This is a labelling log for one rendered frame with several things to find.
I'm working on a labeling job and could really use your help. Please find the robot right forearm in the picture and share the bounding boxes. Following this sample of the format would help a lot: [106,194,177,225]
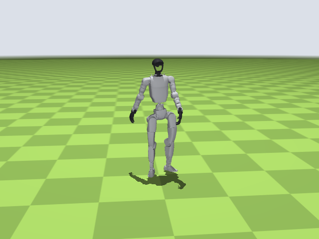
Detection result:
[132,94,141,111]

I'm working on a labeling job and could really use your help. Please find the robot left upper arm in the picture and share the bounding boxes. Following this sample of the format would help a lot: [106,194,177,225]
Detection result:
[168,76,178,99]

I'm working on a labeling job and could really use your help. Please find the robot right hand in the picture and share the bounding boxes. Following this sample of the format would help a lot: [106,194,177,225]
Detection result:
[129,110,137,123]

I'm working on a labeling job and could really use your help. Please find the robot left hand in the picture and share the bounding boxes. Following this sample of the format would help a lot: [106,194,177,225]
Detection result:
[176,107,183,125]

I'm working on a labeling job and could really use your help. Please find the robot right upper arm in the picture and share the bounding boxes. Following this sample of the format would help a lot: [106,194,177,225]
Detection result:
[138,77,151,101]

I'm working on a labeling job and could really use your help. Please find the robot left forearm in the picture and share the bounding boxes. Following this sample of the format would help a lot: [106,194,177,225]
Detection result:
[173,96,183,111]

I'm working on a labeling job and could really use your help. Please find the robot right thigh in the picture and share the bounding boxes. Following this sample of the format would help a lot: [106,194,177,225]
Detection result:
[147,114,157,149]

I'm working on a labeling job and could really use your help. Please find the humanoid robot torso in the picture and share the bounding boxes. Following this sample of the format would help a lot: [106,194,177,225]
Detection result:
[149,74,168,120]

